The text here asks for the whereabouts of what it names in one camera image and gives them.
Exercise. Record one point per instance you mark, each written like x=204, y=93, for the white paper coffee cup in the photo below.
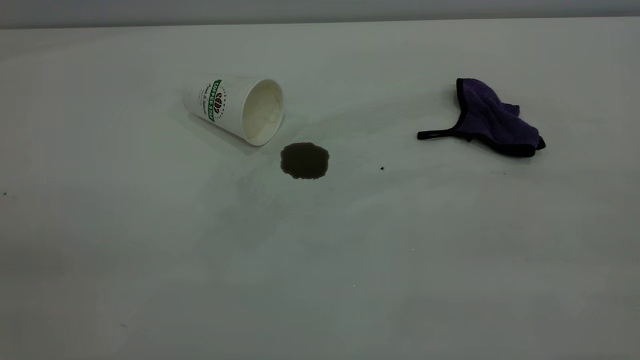
x=232, y=102

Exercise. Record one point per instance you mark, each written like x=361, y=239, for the purple cloth with black trim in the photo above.
x=490, y=120

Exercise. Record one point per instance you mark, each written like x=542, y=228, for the dark brown coffee spill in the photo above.
x=304, y=161

